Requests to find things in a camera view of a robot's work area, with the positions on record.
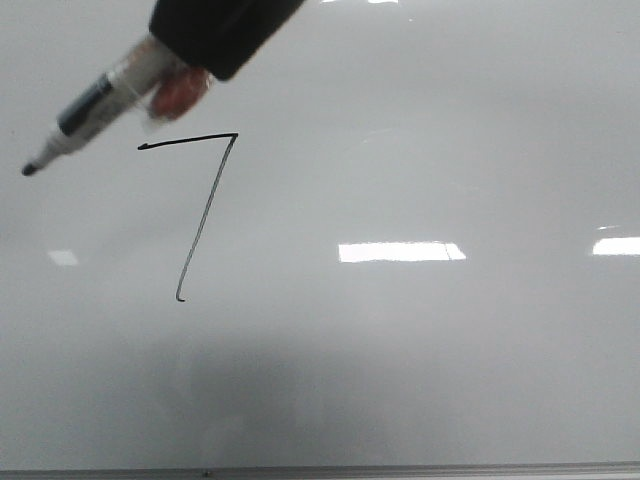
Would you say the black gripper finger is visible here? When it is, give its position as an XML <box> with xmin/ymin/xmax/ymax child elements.
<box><xmin>149</xmin><ymin>0</ymin><xmax>303</xmax><ymax>81</ymax></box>

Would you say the black dry-erase marker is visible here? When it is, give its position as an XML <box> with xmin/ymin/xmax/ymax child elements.
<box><xmin>22</xmin><ymin>34</ymin><xmax>213</xmax><ymax>176</ymax></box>

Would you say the white whiteboard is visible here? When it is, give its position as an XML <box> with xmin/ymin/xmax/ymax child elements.
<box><xmin>1</xmin><ymin>1</ymin><xmax>639</xmax><ymax>479</ymax></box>

